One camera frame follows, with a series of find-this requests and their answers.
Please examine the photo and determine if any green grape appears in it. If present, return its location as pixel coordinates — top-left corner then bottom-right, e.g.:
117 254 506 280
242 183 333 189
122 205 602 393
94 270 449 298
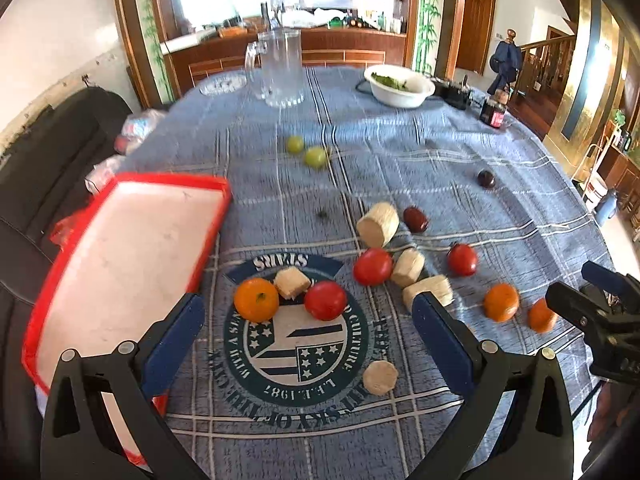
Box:
286 136 305 155
304 145 329 170

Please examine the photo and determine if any wooden stair railing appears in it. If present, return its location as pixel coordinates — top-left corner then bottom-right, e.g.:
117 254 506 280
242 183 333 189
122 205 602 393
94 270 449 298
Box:
510 35 576 105

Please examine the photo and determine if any dark purple grape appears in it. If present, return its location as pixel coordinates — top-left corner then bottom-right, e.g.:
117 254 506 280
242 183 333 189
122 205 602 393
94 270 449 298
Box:
476 170 496 190

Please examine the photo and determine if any green grape near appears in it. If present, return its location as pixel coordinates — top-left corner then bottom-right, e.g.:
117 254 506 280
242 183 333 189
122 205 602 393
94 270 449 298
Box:
304 145 329 170

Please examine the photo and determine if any blue plaid tablecloth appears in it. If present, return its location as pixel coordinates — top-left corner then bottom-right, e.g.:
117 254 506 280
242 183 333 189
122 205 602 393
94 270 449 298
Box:
122 67 611 479

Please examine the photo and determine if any red plastic bag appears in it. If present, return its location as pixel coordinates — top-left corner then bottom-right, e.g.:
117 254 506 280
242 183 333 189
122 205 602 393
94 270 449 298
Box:
49 207 89 248

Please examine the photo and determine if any black sofa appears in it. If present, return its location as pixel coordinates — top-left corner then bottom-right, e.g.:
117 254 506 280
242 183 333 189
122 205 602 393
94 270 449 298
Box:
1 87 131 479

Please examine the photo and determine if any red tomato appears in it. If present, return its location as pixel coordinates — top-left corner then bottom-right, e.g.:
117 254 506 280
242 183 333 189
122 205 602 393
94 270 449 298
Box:
447 243 478 276
304 281 348 321
352 248 394 286

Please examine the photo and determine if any wooden sideboard cabinet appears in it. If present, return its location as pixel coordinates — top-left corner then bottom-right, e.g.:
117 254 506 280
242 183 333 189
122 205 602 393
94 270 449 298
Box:
164 27 408 96

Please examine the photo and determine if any blue jacket on post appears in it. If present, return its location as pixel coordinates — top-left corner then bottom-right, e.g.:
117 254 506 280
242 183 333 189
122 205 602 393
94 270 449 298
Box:
487 41 522 94

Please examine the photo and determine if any white bowl with greens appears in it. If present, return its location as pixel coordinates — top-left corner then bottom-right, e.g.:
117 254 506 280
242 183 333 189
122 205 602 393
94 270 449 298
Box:
363 64 435 110

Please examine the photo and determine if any glass ashtray dish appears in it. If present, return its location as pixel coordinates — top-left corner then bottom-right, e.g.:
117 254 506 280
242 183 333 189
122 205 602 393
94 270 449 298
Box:
198 72 247 96

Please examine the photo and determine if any dark sauce bottle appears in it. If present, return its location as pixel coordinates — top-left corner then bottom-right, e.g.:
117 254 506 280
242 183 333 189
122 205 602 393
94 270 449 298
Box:
480 89 509 129

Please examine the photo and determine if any orange tangerine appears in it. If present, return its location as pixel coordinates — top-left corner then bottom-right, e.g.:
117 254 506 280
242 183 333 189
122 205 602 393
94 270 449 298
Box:
527 298 558 334
483 283 520 323
233 278 280 323

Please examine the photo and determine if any person's right hand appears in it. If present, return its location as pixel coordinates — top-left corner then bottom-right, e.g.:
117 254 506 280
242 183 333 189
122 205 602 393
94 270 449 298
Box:
587 382 631 442

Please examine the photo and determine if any clear glass pitcher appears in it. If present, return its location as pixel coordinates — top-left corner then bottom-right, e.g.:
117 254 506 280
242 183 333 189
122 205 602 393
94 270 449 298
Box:
244 28 304 108

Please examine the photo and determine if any red jujube date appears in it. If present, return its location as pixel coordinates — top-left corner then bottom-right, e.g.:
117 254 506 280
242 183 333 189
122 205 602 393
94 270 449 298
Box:
402 206 430 233

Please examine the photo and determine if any red rimmed white tray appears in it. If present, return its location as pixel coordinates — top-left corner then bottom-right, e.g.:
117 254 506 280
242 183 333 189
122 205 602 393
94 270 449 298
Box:
22 174 231 468

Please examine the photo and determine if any green grape far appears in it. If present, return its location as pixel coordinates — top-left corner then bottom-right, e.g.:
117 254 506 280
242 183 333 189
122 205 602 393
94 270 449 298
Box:
286 136 305 155

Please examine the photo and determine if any clear plastic bag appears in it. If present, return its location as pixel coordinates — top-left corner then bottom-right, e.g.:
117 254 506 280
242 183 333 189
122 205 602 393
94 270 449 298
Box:
85 110 167 195

